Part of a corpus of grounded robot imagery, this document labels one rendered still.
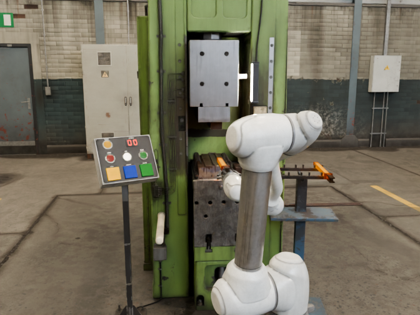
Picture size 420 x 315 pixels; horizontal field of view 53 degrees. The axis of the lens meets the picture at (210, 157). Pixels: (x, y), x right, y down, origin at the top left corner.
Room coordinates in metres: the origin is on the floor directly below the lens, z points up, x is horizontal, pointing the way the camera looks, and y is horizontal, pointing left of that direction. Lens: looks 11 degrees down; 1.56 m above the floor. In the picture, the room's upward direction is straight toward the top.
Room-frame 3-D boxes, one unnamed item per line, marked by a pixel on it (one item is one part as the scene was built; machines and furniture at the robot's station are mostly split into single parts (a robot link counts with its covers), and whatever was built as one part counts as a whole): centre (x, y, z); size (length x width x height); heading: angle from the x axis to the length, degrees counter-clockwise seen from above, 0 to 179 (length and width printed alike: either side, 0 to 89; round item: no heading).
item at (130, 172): (2.36, 0.46, 1.01); 0.07 x 0.05 x 0.07; 120
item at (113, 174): (2.31, 0.55, 1.01); 0.07 x 0.05 x 0.07; 120
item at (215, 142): (3.13, -0.03, 1.37); 0.41 x 0.10 x 0.91; 95
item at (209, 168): (2.81, -0.01, 0.96); 0.42 x 0.20 x 0.09; 5
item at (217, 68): (2.81, -0.05, 1.56); 0.42 x 0.39 x 0.40; 5
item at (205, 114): (2.81, -0.01, 1.32); 0.42 x 0.20 x 0.10; 5
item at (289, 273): (1.51, -0.30, 0.77); 0.18 x 0.16 x 0.22; 115
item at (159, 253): (2.69, 0.34, 0.36); 0.09 x 0.07 x 0.12; 95
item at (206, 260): (2.82, -0.06, 0.23); 0.55 x 0.37 x 0.47; 5
